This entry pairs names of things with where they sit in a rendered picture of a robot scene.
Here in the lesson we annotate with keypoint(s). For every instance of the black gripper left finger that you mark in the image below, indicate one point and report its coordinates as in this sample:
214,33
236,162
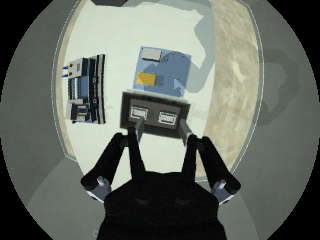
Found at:
97,182

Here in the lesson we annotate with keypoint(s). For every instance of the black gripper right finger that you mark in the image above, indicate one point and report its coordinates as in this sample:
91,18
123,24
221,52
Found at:
222,183

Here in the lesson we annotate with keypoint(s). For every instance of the yellow rectangular block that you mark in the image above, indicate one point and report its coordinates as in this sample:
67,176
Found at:
146,78

